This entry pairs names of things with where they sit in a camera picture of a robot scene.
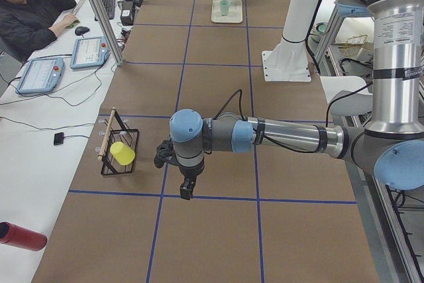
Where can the yellow plastic cup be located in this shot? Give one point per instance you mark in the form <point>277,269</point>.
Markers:
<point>122,153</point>

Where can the red cylindrical bottle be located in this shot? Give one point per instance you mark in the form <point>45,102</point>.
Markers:
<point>20,237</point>

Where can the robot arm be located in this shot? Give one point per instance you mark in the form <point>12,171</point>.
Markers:
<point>389,147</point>

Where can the black wire cup rack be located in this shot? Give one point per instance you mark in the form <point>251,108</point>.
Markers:
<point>120,132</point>

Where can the wooden rack handle dowel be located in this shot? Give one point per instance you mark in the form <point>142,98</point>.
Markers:
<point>103,148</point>

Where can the blue tape line crosswise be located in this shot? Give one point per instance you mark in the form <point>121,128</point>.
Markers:
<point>222,198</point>

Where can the black keyboard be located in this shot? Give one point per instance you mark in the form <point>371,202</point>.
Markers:
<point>109,6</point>

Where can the aluminium frame post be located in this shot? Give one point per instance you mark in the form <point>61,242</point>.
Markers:
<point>103,20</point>

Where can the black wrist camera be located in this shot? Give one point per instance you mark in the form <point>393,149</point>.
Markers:
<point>187,188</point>

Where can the seated person in black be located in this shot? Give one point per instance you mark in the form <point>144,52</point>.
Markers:
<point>31,25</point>

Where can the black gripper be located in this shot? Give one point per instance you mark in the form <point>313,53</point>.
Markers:
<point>188,172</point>

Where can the blue tape line lengthwise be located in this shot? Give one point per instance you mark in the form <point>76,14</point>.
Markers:
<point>258,202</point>

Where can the cream rabbit print tray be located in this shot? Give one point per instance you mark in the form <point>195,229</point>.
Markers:
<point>235,15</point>

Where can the white camera stand column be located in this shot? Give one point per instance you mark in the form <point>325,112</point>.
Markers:
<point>288,61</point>

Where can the pale green plastic cup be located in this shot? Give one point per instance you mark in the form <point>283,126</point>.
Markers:
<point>224,6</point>

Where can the black box on desk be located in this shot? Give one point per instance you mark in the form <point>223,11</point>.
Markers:
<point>127,13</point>

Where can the blue teach pendant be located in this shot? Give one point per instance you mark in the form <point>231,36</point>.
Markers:
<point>41,75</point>
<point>89,52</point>

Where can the small black square device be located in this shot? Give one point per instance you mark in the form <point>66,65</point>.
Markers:
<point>58,138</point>

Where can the black computer mouse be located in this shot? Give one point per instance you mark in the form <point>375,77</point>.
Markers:
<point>81,30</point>

